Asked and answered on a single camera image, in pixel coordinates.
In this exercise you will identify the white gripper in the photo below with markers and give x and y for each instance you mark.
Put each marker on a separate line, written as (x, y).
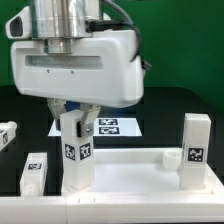
(67, 53)

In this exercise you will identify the white desk top tray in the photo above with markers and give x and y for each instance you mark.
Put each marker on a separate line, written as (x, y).
(136, 170)

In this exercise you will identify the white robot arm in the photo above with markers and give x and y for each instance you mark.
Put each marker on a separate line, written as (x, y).
(65, 50)

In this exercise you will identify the white sheet with markers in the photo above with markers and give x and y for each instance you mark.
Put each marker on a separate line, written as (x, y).
(109, 127)

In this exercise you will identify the white L-shaped corner fence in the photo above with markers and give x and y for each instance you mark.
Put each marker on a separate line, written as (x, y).
(200, 206)

